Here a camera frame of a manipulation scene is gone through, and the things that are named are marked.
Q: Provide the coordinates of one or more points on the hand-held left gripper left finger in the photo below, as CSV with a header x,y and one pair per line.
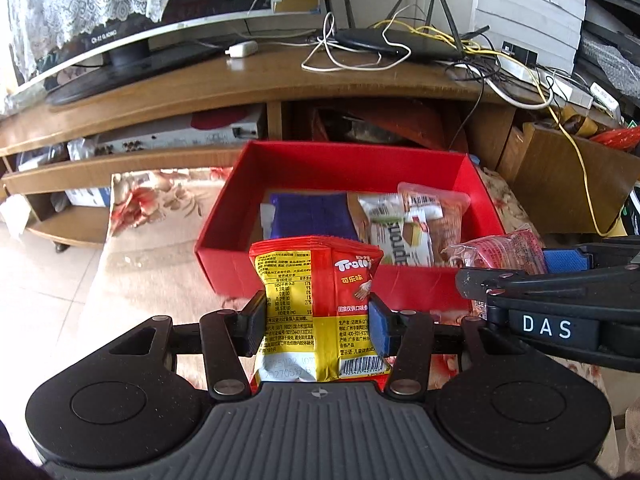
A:
x,y
256,325

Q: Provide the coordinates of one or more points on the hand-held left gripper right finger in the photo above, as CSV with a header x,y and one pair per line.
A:
x,y
382,330

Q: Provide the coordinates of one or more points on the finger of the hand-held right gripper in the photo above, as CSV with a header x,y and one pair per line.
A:
x,y
525,285
562,262

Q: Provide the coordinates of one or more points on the red transparent snack packet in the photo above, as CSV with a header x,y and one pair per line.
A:
x,y
500,252

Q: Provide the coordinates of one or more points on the red and yellow gummy packet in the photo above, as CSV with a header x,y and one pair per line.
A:
x,y
310,300

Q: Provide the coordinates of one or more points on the orange transparent snack packet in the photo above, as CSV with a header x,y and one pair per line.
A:
x,y
450,220

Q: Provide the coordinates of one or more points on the red cardboard box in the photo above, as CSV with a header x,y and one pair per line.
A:
x,y
310,165

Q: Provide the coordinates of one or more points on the brown cardboard box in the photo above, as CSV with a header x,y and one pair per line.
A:
x,y
560,175

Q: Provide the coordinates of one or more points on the white and green snack packet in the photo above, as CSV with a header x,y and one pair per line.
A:
x,y
385,240

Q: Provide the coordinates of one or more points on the blue snack packet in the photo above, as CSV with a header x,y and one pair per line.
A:
x,y
310,215

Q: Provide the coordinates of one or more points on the red plastic bag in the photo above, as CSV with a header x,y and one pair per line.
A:
x,y
620,137

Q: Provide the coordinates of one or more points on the white power strip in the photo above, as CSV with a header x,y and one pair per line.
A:
x,y
550,82

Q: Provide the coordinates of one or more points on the silver av receiver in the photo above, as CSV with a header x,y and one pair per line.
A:
x,y
175,135

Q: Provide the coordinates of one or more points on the dark red cloth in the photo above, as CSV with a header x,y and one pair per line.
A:
x,y
220,120

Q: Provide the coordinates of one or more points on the blue and white box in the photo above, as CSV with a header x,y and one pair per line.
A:
x,y
87,197

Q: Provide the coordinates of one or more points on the black power adapter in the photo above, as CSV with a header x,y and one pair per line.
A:
x,y
520,52

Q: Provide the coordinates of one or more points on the wooden tv stand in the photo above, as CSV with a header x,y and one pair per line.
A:
x,y
250,90

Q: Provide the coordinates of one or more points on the white slatted panel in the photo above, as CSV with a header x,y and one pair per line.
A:
x,y
530,5

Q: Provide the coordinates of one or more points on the black router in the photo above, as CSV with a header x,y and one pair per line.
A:
x,y
400,42

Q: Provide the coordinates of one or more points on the white charger adapter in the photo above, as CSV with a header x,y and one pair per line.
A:
x,y
243,49

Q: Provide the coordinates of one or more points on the white lace cloth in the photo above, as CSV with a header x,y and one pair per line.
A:
x,y
75,0

